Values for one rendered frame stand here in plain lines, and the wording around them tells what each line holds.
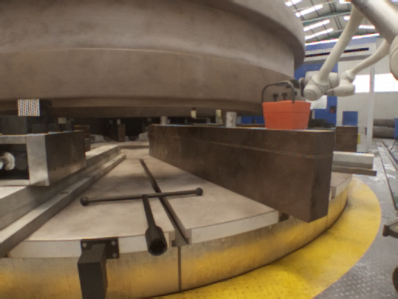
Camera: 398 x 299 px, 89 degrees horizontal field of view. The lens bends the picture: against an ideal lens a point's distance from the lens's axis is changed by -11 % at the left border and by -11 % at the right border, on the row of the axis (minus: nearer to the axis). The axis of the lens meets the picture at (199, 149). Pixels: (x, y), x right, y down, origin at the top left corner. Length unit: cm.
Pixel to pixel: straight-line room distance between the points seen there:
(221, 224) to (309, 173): 41
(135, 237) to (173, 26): 125
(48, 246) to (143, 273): 37
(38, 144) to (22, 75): 55
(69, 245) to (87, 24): 121
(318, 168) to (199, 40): 110
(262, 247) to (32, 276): 100
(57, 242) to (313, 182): 99
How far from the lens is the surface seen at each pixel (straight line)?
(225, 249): 108
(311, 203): 101
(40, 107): 129
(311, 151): 97
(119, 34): 154
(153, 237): 78
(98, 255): 78
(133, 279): 103
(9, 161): 122
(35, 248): 101
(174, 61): 138
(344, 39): 145
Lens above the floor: 72
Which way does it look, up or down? 7 degrees down
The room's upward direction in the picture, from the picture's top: straight up
